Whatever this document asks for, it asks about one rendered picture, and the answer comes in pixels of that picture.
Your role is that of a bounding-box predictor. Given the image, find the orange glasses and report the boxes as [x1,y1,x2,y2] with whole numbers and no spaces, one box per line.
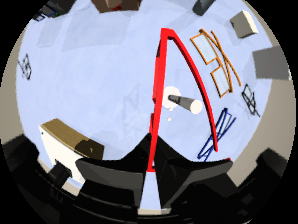
[189,28,241,97]

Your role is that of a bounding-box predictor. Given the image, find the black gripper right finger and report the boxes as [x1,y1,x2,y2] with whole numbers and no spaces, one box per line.
[153,135,233,209]

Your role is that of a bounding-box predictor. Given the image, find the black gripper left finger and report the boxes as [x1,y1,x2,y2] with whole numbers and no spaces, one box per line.
[74,132,152,209]

